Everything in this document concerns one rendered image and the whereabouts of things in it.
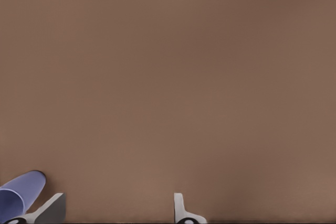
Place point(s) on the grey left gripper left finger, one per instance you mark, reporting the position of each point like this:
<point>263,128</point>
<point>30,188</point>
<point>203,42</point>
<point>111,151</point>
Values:
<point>50,209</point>

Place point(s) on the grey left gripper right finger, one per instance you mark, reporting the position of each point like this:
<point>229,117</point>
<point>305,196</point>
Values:
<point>179,208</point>

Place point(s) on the purple cup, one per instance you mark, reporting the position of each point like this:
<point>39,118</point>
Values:
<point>22,188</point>

